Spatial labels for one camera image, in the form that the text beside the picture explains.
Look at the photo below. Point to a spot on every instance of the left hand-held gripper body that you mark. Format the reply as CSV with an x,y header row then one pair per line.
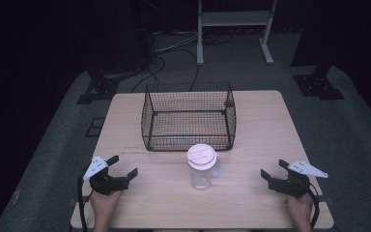
x,y
107,183

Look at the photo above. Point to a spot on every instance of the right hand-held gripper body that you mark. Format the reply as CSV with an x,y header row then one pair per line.
x,y
294,184

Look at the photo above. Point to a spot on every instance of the person's left hand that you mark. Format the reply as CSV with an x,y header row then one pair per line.
x,y
105,206

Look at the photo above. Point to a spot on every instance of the person's right hand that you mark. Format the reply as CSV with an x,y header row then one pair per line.
x,y
300,208

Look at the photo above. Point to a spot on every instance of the clear cup with pink lid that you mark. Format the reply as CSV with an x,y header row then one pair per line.
x,y
201,175

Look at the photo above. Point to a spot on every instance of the black stand with base plate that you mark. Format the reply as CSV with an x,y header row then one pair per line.
x,y
101,88
317,86

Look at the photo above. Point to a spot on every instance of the white metal desk frame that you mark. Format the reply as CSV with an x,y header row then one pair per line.
x,y
235,18

